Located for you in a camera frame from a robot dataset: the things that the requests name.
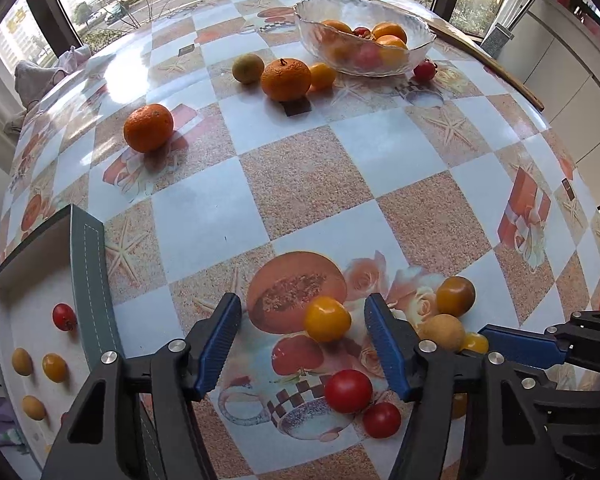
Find white crumpled cloth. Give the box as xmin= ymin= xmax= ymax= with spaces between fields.
xmin=14 ymin=45 xmax=93 ymax=111

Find yellow oval tomato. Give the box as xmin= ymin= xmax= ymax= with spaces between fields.
xmin=21 ymin=395 xmax=47 ymax=422
xmin=11 ymin=348 xmax=34 ymax=377

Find small red tomato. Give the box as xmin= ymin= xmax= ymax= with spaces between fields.
xmin=412 ymin=59 xmax=437 ymax=83

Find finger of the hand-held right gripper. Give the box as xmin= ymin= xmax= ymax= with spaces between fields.
xmin=505 ymin=362 xmax=600 ymax=408
xmin=477 ymin=310 xmax=600 ymax=376

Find dark window frame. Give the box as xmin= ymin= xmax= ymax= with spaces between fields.
xmin=0 ymin=0 xmax=486 ymax=61

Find beige cabinet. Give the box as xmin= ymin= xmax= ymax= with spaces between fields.
xmin=510 ymin=0 xmax=600 ymax=211

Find small yellow-orange mandarin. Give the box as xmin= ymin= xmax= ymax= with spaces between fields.
xmin=307 ymin=62 xmax=338 ymax=92

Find yellow-orange cherry tomato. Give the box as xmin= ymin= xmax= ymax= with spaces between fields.
xmin=42 ymin=353 xmax=69 ymax=384

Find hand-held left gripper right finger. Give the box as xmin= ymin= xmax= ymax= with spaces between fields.
xmin=364 ymin=292 xmax=566 ymax=480

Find checked printed tablecloth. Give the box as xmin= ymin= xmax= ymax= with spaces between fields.
xmin=0 ymin=0 xmax=600 ymax=480

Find round orange mandarin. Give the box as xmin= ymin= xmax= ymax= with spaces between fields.
xmin=123 ymin=103 xmax=175 ymax=153

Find metal grater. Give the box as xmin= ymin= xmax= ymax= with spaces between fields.
xmin=480 ymin=22 xmax=515 ymax=58

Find large mandarin with stem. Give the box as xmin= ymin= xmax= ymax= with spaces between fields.
xmin=260 ymin=58 xmax=312 ymax=102

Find tan round longan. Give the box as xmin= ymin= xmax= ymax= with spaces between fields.
xmin=417 ymin=313 xmax=466 ymax=353

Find pink round fruit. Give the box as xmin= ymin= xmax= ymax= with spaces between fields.
xmin=352 ymin=42 xmax=383 ymax=70

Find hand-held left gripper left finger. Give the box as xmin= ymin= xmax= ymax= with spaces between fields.
xmin=40 ymin=291 xmax=243 ymax=480

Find greenish mandarin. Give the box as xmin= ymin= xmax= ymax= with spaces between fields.
xmin=231 ymin=53 xmax=266 ymax=85

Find small yellow cherry tomato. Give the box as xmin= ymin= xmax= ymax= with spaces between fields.
xmin=461 ymin=332 xmax=490 ymax=355

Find fruits inside bowl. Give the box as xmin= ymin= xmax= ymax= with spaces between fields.
xmin=375 ymin=35 xmax=408 ymax=66

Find clear glass bowl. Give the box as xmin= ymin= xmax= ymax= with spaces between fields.
xmin=293 ymin=0 xmax=437 ymax=77

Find orange-yellow tomato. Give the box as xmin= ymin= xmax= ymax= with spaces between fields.
xmin=436 ymin=276 xmax=476 ymax=318

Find white box with grey rim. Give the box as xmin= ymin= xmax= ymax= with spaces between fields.
xmin=0 ymin=204 xmax=126 ymax=466

